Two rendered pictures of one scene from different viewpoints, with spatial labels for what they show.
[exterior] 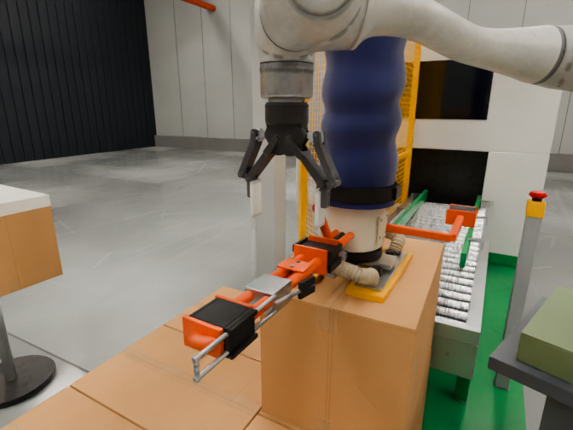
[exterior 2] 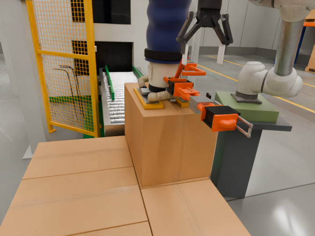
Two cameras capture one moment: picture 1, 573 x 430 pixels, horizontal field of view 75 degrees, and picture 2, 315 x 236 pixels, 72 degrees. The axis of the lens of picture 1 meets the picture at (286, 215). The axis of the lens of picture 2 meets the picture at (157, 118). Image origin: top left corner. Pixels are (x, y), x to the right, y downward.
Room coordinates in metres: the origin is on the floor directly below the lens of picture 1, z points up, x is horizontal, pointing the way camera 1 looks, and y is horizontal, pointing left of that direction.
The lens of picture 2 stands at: (0.22, 0.66, 1.33)
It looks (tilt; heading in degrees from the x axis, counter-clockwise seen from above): 23 degrees down; 315
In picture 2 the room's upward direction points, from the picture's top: 3 degrees clockwise
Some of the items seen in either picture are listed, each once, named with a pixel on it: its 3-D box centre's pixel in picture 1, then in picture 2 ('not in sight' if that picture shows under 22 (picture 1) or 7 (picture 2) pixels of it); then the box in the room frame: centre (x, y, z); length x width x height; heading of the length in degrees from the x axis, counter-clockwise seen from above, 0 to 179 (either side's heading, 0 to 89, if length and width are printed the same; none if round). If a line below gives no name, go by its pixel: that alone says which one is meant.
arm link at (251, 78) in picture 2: not in sight; (251, 77); (0.85, -0.91, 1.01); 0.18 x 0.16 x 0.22; 9
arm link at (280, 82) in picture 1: (286, 84); not in sight; (0.67, 0.00, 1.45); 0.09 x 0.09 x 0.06
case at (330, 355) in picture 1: (361, 320); (162, 125); (1.07, -0.24, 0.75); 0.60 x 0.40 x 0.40; 152
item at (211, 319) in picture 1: (219, 324); (218, 117); (0.52, 0.11, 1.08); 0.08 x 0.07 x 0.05; 150
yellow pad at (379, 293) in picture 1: (383, 266); (179, 93); (0.99, -0.28, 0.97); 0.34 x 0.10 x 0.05; 150
